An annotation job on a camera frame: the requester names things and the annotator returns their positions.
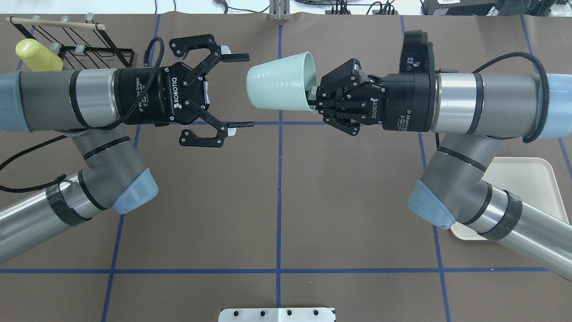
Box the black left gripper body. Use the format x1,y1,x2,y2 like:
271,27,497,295
113,63,209,126

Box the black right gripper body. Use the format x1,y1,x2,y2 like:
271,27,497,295
357,72,437,132

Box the light green plastic cup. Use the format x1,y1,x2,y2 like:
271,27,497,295
246,52,317,111

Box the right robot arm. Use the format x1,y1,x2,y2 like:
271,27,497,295
308,55,571,280

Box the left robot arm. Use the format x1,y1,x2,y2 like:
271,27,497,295
0,34,254,262

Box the yellow plastic cup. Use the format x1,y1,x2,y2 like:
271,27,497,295
16,38,63,72

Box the cream rabbit print tray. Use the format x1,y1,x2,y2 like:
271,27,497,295
450,157,570,241

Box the black electronics box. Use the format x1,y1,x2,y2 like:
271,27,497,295
421,0,496,16

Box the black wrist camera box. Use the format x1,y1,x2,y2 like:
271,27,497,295
399,30,436,75

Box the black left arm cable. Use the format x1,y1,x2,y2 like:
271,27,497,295
0,37,166,193

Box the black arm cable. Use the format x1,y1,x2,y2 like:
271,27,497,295
471,51,551,144
0,37,166,193

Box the grey aluminium frame post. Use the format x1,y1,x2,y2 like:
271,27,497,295
269,0,290,21

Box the black wire cup rack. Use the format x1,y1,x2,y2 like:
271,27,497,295
6,12,135,70

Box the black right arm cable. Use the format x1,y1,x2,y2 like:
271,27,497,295
471,51,551,144

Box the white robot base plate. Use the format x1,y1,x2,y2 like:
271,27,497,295
218,307,336,322

